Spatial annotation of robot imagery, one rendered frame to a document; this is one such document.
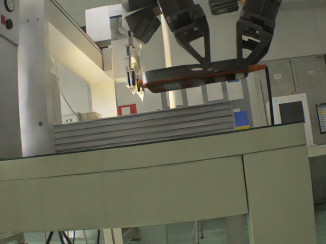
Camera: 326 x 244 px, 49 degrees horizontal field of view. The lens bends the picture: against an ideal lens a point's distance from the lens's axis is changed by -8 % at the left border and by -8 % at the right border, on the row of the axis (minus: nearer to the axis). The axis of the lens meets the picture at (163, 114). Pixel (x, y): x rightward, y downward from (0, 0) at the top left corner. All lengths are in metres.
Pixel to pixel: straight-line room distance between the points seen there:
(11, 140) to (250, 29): 0.54
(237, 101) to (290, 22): 1.45
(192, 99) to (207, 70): 4.60
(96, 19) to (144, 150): 1.21
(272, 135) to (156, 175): 0.14
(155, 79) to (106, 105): 0.98
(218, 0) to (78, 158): 0.43
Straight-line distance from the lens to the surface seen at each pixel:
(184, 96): 5.29
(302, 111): 3.72
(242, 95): 5.30
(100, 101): 1.66
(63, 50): 1.23
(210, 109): 0.86
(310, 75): 5.08
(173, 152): 0.42
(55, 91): 1.80
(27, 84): 0.95
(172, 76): 0.67
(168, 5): 0.72
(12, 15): 0.94
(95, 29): 1.58
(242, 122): 3.57
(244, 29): 0.68
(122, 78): 1.49
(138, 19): 0.74
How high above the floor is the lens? 0.72
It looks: 8 degrees up
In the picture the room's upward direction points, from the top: 7 degrees counter-clockwise
